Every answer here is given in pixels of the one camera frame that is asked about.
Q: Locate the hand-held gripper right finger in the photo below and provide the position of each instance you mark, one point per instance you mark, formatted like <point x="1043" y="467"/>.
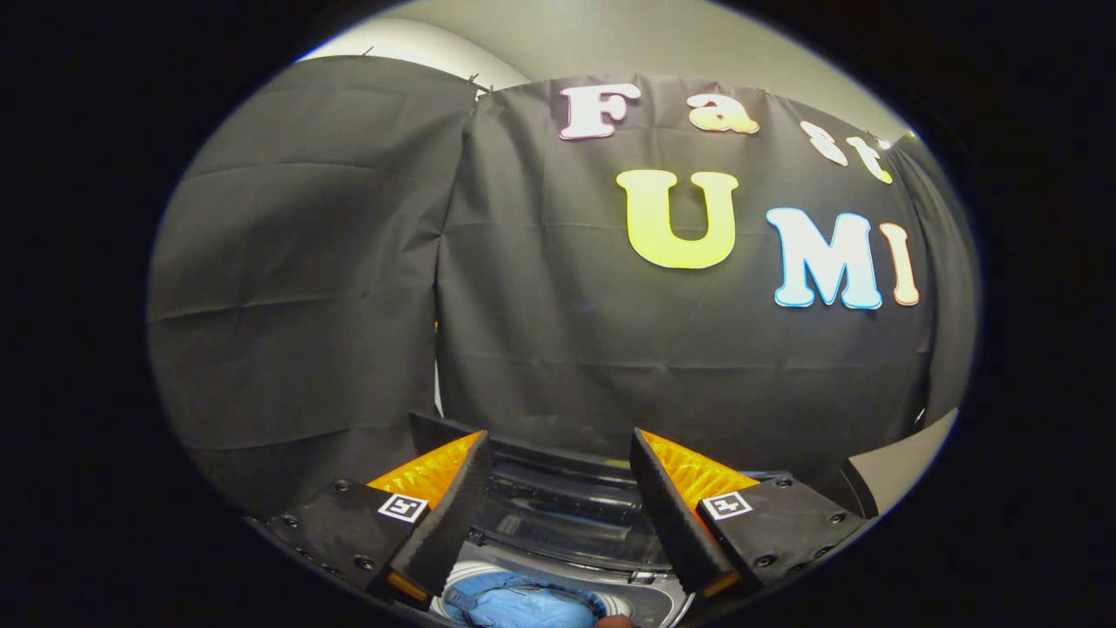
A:
<point x="667" y="515"/>

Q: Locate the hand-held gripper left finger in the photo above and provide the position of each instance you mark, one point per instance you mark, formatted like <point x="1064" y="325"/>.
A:
<point x="453" y="515"/>

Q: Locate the light blue polo shirt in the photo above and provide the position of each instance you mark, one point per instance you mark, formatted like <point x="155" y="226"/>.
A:
<point x="523" y="606"/>

